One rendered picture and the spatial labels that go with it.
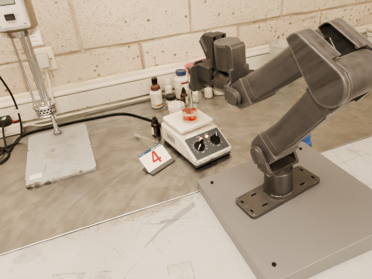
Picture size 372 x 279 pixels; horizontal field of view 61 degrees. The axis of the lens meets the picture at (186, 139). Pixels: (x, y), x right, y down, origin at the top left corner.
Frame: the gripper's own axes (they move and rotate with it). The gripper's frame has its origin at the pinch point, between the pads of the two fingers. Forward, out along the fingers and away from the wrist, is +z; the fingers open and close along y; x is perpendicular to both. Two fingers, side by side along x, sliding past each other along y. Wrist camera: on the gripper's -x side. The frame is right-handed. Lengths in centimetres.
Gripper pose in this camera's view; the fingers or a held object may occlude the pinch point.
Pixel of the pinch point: (187, 67)
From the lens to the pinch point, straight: 90.0
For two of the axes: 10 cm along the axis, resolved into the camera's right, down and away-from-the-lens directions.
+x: 0.9, 8.6, 5.0
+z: -5.6, -3.7, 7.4
